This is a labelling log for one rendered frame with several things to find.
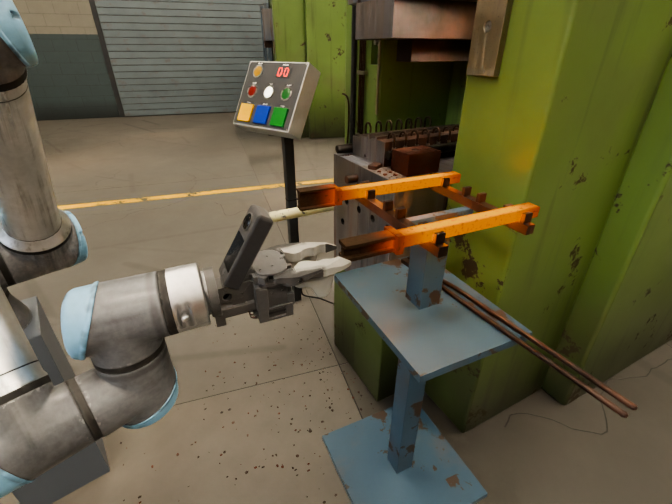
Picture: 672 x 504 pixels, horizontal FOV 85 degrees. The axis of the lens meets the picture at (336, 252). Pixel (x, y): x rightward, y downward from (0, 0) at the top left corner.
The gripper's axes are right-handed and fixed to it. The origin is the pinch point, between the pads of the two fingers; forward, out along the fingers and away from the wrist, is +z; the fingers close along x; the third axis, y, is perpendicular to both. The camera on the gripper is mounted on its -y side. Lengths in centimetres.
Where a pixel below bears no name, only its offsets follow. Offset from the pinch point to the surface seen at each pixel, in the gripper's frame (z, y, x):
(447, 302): 34.0, 26.3, -8.8
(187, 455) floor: -36, 96, -46
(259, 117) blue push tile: 15, -4, -111
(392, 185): 24.7, -0.5, -22.9
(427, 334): 22.5, 26.3, -1.3
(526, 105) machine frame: 56, -17, -18
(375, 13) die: 40, -37, -61
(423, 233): 15.9, -0.6, 1.2
